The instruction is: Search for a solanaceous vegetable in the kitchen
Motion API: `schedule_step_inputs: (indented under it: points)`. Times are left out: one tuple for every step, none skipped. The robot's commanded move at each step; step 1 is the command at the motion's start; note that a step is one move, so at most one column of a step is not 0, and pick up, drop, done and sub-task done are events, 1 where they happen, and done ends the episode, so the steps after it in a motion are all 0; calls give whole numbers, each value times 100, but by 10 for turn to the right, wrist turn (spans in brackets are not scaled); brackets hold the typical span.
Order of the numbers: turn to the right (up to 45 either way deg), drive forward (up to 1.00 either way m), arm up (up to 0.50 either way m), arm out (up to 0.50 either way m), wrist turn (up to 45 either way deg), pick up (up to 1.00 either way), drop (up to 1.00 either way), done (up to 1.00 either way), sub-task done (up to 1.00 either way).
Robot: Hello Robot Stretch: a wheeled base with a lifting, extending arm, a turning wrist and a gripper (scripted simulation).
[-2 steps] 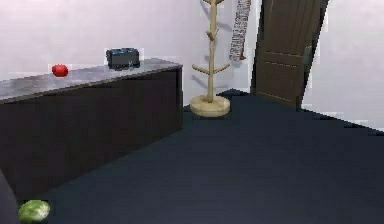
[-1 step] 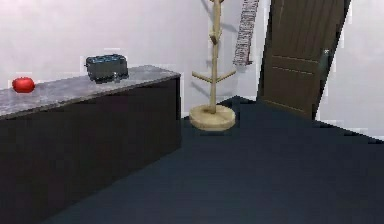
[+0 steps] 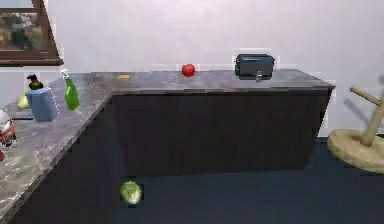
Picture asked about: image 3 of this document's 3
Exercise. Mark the dark kitchen counter cabinet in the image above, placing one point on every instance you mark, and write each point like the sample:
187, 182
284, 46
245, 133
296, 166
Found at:
186, 133

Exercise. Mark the small yellow sponge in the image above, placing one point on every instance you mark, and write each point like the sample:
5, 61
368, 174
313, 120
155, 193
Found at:
123, 76

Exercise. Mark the tan wooden stool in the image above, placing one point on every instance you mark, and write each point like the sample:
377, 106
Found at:
361, 141

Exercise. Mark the blue box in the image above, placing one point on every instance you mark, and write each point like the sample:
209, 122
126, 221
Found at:
42, 104

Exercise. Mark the brown framed window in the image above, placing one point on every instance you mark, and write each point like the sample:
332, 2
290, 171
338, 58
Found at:
25, 33

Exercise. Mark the green lettuce head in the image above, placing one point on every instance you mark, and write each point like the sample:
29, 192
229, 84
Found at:
130, 192

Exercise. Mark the pale yellow-green vegetable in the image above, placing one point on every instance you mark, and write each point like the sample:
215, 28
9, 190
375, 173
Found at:
23, 100

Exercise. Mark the red tomato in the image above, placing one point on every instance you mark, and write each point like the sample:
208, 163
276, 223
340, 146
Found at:
188, 70

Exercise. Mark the black soap dispenser bottle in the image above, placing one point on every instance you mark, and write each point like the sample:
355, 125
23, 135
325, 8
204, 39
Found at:
35, 82

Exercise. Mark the black toaster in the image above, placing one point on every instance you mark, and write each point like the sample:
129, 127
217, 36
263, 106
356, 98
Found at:
254, 66

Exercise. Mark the green spray bottle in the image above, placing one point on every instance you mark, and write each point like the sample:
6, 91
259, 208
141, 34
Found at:
71, 94

